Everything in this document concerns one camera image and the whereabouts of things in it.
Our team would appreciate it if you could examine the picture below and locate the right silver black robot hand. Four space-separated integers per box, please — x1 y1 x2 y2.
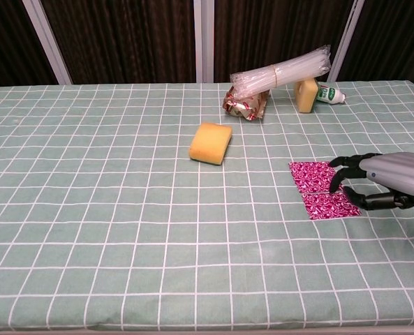
328 151 414 211

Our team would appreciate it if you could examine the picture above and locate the small white green-label bottle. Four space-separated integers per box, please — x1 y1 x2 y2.
314 82 346 105

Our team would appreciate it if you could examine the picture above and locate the small yellow sponge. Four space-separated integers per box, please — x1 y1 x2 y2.
293 78 319 114

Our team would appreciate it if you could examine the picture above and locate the dark brown curtain panel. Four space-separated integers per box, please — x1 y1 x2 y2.
213 0 354 83
40 0 197 84
339 0 414 97
0 0 59 88

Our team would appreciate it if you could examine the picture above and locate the bundle of clear straws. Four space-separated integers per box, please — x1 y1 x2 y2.
230 44 332 101

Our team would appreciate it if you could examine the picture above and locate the gold foil snack packet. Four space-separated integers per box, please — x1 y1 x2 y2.
222 85 271 121

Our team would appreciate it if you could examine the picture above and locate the large yellow sponge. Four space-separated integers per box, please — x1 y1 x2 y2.
188 121 233 166

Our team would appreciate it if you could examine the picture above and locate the green checked tablecloth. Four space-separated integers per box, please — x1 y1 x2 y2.
0 80 414 332

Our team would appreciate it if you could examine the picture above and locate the silver partition post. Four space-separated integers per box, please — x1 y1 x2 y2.
21 0 73 84
192 0 216 83
327 0 367 82

